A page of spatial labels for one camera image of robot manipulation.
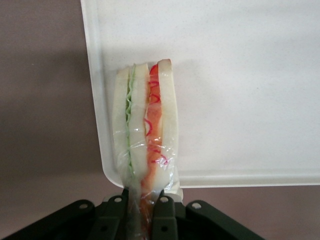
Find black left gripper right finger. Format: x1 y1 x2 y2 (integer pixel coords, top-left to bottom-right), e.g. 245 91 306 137
151 195 266 240

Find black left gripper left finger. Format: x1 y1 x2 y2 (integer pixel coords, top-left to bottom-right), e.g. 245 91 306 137
0 189 131 240

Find plastic-wrapped triangle sandwich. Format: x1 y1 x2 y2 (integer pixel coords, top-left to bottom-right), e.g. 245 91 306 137
112 58 185 240

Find cream plastic tray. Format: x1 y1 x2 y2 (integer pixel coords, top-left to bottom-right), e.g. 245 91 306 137
80 0 320 189

